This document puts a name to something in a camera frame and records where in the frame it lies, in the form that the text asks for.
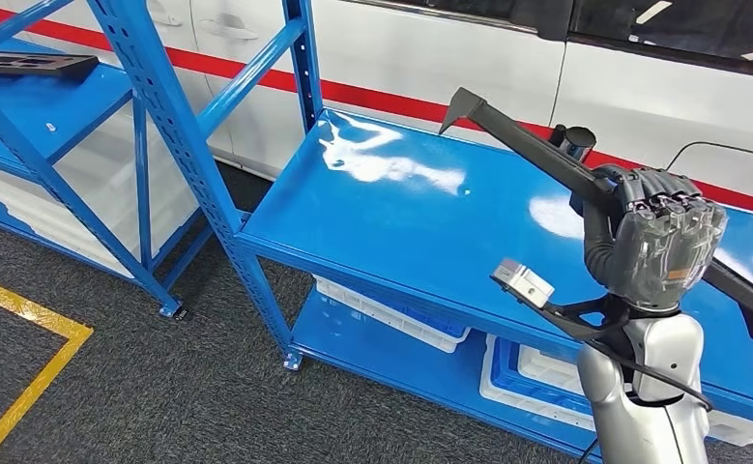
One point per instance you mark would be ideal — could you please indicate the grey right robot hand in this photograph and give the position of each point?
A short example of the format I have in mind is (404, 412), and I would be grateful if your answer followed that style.
(664, 256)

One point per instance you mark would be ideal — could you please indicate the long black plastic part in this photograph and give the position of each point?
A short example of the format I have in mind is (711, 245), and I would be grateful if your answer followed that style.
(523, 139)

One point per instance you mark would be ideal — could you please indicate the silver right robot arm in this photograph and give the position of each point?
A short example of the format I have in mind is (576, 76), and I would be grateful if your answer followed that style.
(664, 358)

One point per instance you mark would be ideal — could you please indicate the blue steel shelf rack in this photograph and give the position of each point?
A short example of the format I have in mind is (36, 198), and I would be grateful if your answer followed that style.
(414, 230)

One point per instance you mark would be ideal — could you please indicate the white car red stripe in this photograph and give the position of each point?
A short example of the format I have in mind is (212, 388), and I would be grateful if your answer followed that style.
(427, 58)

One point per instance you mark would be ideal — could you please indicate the blue rack with casters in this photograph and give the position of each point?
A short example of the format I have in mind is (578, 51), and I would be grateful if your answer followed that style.
(49, 105)

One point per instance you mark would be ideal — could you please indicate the yellow floor tape rectangle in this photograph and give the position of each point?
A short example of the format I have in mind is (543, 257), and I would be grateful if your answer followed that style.
(33, 389)

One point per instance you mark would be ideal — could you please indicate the black camera bracket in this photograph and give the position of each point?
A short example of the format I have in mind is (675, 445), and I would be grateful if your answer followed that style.
(574, 323)

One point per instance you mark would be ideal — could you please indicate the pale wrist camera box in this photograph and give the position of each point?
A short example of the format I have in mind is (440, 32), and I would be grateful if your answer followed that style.
(523, 285)

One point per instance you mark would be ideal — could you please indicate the black cylinder post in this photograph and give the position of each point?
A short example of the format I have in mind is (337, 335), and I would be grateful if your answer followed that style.
(578, 141)

